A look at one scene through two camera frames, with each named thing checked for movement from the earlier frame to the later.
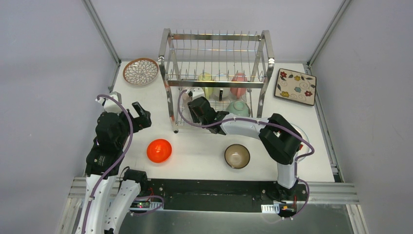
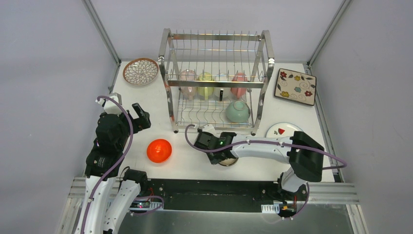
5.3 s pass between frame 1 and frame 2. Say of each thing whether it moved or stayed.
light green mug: stayed
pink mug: stayed
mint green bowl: stayed
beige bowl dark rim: moved
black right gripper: moved
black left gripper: stayed
